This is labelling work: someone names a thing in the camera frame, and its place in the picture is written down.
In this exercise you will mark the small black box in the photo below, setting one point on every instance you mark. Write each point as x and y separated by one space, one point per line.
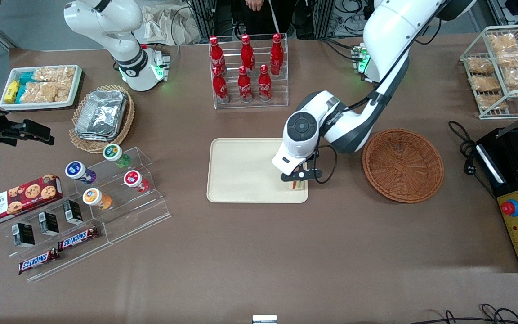
48 223
73 212
24 235

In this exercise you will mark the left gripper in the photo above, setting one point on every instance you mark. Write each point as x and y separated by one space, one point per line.
310 163

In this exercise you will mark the person in black clothes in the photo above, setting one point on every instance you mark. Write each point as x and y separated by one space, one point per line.
263 20

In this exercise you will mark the Snickers chocolate bar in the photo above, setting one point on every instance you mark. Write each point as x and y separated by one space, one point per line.
38 261
78 238

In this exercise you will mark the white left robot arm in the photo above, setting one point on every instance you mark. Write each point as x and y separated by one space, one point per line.
389 36

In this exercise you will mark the white rectangular snack tray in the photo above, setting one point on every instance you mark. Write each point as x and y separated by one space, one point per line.
38 105

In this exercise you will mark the round brown wicker basket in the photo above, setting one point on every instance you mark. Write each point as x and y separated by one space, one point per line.
403 166

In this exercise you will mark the white cloth bag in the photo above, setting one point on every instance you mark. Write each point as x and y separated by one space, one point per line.
162 24

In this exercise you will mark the red drink cup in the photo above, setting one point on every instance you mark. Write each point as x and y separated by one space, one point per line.
133 179

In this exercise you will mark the purple drink cup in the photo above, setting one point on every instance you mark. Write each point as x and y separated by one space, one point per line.
77 171

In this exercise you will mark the aluminium frame post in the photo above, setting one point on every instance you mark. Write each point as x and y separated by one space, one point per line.
201 18
325 15

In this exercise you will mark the red Coca-Cola bottle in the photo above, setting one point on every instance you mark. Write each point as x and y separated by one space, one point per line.
220 87
244 86
216 54
247 51
277 53
264 85

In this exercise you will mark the teal snack packet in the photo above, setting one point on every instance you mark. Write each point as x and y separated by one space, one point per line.
20 93
26 78

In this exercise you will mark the orange drink cup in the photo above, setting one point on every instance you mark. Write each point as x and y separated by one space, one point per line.
93 197

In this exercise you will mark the small white metal bracket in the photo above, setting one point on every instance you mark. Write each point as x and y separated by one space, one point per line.
264 319

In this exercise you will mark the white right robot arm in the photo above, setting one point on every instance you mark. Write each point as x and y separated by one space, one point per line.
106 18

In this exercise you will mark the red Walkers cookie box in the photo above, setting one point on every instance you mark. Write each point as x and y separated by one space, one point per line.
16 200

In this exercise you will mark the green lid drink cup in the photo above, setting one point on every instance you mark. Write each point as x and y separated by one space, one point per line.
114 154

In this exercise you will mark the black sealing machine yellow panel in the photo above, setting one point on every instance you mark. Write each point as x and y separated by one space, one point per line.
517 189

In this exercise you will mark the silver foil container stack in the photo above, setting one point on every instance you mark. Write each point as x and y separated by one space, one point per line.
101 114

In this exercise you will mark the clear acrylic stepped stand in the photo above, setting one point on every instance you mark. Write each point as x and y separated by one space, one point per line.
128 216

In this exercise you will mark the yellow snack packet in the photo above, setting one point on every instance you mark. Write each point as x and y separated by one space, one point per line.
11 92

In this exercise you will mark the bagged rice crisp snack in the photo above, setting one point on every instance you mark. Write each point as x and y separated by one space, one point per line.
43 92
54 74

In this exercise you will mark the triangle sandwich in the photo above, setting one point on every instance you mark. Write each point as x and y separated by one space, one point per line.
296 185

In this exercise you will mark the beige plastic tray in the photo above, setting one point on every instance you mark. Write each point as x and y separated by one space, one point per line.
245 171

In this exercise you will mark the clear acrylic bottle rack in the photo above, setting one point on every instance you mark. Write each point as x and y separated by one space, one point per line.
250 101

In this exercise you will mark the oval light wicker basket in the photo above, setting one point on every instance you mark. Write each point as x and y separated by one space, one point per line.
124 121

